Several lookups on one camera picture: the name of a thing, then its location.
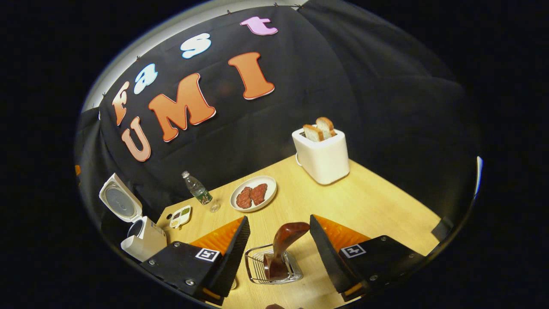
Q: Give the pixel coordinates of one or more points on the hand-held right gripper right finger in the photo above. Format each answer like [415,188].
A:
[328,262]

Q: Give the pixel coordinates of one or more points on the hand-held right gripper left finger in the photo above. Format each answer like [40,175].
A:
[231,262]

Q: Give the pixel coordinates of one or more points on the brown wooden spoon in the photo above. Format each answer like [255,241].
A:
[285,240]

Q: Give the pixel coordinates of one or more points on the white rice cooker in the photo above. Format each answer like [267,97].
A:
[146,244]

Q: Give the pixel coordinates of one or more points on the red meat piece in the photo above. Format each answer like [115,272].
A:
[258,194]
[244,198]

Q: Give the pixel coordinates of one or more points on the white divided bean dish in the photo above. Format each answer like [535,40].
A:
[180,216]

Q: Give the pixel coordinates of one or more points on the clear plastic water bottle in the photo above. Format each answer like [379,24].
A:
[197,189]

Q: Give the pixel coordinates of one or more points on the white round plate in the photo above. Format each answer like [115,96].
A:
[270,191]

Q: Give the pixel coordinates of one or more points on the white toaster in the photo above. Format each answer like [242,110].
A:
[321,161]

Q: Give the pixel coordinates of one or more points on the toasted bread slice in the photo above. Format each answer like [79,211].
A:
[313,133]
[326,125]

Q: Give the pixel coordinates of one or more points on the black backdrop cloth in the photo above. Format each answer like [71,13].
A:
[364,107]

